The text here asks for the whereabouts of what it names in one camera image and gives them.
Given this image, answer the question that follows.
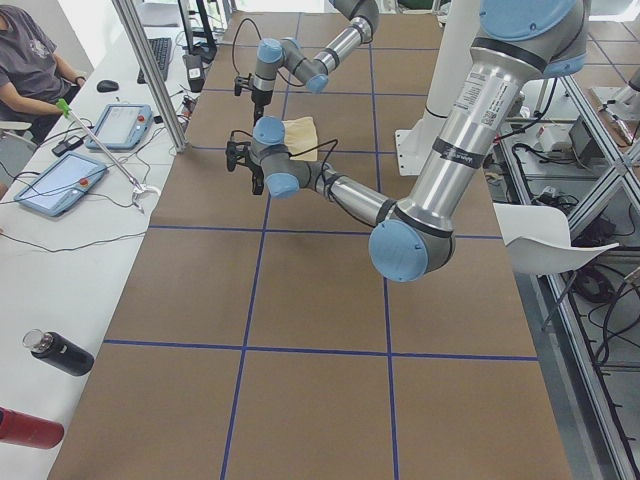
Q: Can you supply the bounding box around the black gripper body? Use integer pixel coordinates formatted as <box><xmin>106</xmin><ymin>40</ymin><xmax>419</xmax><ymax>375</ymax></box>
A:
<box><xmin>234</xmin><ymin>74</ymin><xmax>274</xmax><ymax>108</ymax></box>
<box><xmin>225</xmin><ymin>140</ymin><xmax>264</xmax><ymax>179</ymax></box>

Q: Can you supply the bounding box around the cream long-sleeve printed shirt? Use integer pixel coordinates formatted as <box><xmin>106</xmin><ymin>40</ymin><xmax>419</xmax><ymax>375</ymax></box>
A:
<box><xmin>283</xmin><ymin>116</ymin><xmax>318</xmax><ymax>162</ymax></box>

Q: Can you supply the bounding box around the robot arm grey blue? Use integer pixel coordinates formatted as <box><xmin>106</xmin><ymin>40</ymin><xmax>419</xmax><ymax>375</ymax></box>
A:
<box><xmin>234</xmin><ymin>0</ymin><xmax>380</xmax><ymax>121</ymax></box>
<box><xmin>227</xmin><ymin>1</ymin><xmax>591</xmax><ymax>282</ymax></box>

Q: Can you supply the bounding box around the black computer keyboard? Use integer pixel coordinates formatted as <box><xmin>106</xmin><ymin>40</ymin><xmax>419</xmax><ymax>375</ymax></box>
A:
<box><xmin>148</xmin><ymin>37</ymin><xmax>172</xmax><ymax>81</ymax></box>

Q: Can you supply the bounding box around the upper teach pendant tablet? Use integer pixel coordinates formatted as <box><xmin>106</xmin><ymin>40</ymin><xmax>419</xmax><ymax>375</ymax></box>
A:
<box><xmin>92</xmin><ymin>103</ymin><xmax>153</xmax><ymax>151</ymax></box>

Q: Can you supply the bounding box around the teach pendant tablet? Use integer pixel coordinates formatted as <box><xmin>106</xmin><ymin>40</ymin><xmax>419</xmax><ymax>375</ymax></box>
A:
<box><xmin>14</xmin><ymin>152</ymin><xmax>107</xmax><ymax>217</ymax></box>
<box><xmin>92</xmin><ymin>103</ymin><xmax>153</xmax><ymax>151</ymax></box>

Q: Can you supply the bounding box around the black computer mouse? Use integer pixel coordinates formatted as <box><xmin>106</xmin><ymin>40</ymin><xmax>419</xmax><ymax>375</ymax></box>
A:
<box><xmin>96</xmin><ymin>79</ymin><xmax>119</xmax><ymax>93</ymax></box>

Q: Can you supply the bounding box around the lower teach pendant tablet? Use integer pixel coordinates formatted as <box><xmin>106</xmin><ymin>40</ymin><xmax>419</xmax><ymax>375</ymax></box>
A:
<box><xmin>14</xmin><ymin>152</ymin><xmax>107</xmax><ymax>217</ymax></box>

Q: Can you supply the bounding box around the seated person grey shirt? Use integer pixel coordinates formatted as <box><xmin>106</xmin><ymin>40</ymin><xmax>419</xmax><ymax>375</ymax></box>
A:
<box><xmin>1</xmin><ymin>5</ymin><xmax>86</xmax><ymax>144</ymax></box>

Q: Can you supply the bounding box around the black bottle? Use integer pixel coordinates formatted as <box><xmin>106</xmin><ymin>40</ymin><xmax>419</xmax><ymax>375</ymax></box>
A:
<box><xmin>22</xmin><ymin>329</ymin><xmax>94</xmax><ymax>377</ymax></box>

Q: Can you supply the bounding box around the white plastic chair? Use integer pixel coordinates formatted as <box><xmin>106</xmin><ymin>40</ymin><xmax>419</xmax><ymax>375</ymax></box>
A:
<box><xmin>493</xmin><ymin>203</ymin><xmax>619</xmax><ymax>275</ymax></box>

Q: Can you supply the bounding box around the red bottle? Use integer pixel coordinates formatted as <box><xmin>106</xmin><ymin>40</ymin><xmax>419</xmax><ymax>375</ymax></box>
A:
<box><xmin>1</xmin><ymin>407</ymin><xmax>64</xmax><ymax>449</ymax></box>

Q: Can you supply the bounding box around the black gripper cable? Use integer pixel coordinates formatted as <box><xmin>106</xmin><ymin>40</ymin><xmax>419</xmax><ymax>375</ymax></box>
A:
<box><xmin>230</xmin><ymin>17</ymin><xmax>266</xmax><ymax>81</ymax></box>
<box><xmin>289</xmin><ymin>138</ymin><xmax>339</xmax><ymax>174</ymax></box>

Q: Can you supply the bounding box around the aluminium frame post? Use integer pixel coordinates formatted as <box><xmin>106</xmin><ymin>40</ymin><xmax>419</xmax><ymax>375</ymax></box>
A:
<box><xmin>112</xmin><ymin>0</ymin><xmax>187</xmax><ymax>153</ymax></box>

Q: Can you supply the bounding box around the metal grabber stick green handle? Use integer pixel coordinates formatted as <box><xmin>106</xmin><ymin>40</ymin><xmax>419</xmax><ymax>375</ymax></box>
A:
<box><xmin>56</xmin><ymin>98</ymin><xmax>161</xmax><ymax>214</ymax></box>

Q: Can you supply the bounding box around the aluminium table frame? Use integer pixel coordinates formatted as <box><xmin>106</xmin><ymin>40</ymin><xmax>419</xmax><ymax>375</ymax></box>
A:
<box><xmin>495</xmin><ymin>68</ymin><xmax>639</xmax><ymax>479</ymax></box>

